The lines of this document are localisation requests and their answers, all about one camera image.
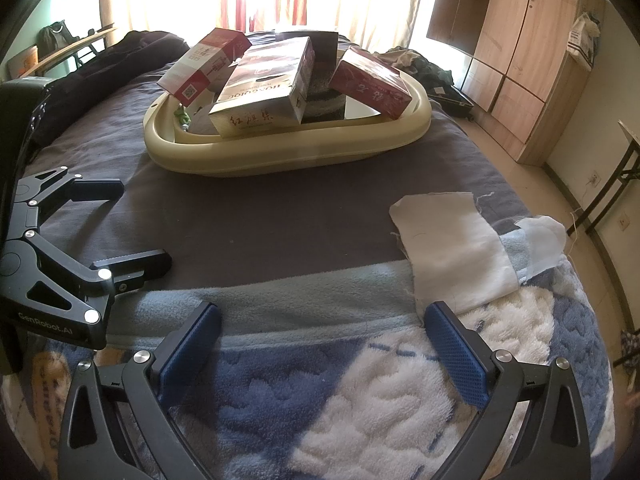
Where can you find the dark cloth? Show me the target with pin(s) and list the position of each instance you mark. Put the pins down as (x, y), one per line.
(115, 60)

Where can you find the wall socket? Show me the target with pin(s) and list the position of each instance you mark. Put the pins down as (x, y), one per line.
(595, 178)
(625, 221)

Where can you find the pale blue cloth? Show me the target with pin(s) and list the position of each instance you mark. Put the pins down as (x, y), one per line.
(537, 245)

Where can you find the folding table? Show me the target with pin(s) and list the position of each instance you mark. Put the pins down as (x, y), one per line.
(632, 135)

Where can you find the grey bedsheet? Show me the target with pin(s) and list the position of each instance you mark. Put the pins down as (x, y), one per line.
(250, 220)

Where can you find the blue white fleece blanket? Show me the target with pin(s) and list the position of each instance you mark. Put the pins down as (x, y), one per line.
(300, 410)

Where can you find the beige plastic basin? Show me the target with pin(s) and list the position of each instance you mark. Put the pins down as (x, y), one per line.
(280, 155)

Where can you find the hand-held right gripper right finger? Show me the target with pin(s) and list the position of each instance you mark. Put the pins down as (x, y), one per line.
(457, 355)

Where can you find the red and white box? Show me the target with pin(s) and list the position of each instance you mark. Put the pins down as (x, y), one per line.
(200, 62)

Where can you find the white hanging bag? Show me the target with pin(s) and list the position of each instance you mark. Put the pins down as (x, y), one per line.
(582, 40)

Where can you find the white cloth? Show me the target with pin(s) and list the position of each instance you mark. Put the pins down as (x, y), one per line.
(450, 240)

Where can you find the grey backpack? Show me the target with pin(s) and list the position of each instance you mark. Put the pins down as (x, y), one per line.
(55, 35)

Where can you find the green plastic packet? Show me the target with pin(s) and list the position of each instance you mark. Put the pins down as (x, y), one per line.
(181, 119)

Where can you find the patterned cloth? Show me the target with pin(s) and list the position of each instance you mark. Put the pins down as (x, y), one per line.
(631, 347)

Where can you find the black suitcase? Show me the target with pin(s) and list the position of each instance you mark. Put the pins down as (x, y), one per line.
(452, 100)

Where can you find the large red-white box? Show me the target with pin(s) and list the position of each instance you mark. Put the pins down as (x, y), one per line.
(260, 85)

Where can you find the curved wooden desk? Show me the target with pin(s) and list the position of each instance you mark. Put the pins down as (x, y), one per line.
(65, 50)

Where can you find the pile of dark clothes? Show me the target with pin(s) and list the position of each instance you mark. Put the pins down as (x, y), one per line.
(425, 67)

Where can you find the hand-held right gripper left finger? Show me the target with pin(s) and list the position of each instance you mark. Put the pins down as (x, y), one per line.
(192, 347)

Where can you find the wooden wardrobe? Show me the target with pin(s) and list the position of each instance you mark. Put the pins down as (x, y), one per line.
(530, 60)

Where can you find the black box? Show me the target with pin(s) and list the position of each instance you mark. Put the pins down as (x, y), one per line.
(325, 47)

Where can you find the orange box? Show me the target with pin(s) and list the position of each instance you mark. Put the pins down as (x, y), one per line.
(25, 60)

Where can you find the dark red box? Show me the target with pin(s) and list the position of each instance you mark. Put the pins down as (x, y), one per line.
(370, 82)

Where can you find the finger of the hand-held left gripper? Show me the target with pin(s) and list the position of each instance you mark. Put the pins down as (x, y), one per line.
(95, 189)
(135, 265)

